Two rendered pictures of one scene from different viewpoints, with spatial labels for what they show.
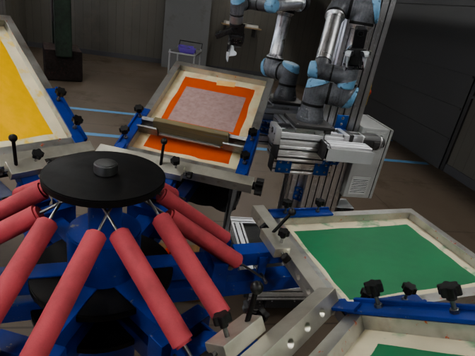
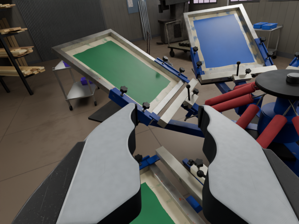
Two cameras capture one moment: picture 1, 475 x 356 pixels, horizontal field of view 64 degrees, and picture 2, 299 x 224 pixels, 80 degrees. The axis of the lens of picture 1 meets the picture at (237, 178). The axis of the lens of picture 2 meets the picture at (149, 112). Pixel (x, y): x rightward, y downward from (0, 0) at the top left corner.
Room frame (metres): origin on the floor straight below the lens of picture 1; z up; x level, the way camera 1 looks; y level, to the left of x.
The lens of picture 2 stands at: (1.60, -0.38, 1.74)
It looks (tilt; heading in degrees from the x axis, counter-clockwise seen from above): 32 degrees down; 177
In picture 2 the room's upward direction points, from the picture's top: 9 degrees counter-clockwise
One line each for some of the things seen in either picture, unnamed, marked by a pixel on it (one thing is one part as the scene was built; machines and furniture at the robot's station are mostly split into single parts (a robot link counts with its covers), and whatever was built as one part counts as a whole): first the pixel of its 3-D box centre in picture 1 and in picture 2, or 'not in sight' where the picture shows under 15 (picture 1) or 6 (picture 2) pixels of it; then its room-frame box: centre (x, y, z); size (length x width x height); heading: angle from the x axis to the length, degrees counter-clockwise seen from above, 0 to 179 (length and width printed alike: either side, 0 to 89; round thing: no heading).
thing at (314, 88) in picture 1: (317, 90); not in sight; (2.07, -0.34, 1.42); 0.13 x 0.12 x 0.14; 79
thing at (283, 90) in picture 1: (285, 90); not in sight; (2.55, -0.22, 1.31); 0.15 x 0.15 x 0.10
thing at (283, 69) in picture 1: (288, 72); not in sight; (2.56, -0.21, 1.42); 0.13 x 0.12 x 0.14; 54
